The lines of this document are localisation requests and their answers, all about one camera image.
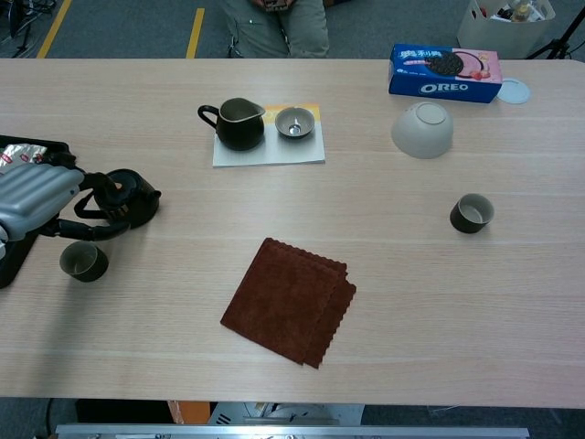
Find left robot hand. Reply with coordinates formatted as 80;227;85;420
0;153;133;242

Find black teapot with loop handle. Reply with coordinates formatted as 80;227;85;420
74;168;163;230

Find dark cup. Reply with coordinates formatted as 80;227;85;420
449;192;495;235
59;240;110;284

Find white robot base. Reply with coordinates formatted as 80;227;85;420
207;402;366;426

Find silver foil snack pack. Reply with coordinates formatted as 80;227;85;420
0;143;49;173

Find black tray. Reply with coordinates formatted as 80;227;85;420
0;134;79;290

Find black equipment stand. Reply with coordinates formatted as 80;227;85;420
0;0;59;59

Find black pouring pitcher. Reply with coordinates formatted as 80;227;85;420
197;97;267;152

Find white and orange booklet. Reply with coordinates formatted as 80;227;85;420
212;102;327;169

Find small grey strainer bowl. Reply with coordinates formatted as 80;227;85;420
274;106;315;140

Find brown folded cloth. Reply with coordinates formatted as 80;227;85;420
219;237;357;370

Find seated person in grey trousers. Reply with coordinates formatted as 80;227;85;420
221;0;331;59

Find upturned white bowl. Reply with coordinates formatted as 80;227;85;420
390;102;455;160

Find blue Oreo biscuit box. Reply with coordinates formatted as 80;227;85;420
388;43;504;104

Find white storage bin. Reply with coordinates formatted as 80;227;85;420
456;0;557;59

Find white round lid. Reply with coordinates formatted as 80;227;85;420
495;77;532;105

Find black tripod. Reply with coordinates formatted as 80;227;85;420
525;4;585;60

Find aluminium rail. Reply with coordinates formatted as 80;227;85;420
54;423;530;439

